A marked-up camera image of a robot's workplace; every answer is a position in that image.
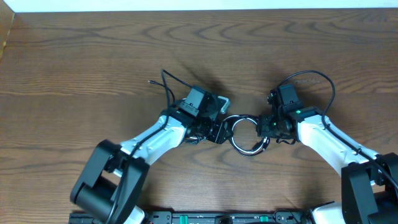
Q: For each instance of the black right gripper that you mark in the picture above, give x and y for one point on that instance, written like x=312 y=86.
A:
x=263 y=129

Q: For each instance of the brown wooden side panel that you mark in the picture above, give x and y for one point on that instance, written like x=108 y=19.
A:
x=6 y=21

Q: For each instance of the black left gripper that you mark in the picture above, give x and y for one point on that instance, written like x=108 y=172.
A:
x=220 y=133

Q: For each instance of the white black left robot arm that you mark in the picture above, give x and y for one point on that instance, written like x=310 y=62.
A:
x=111 y=181

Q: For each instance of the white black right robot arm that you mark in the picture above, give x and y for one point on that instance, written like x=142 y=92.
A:
x=368 y=178

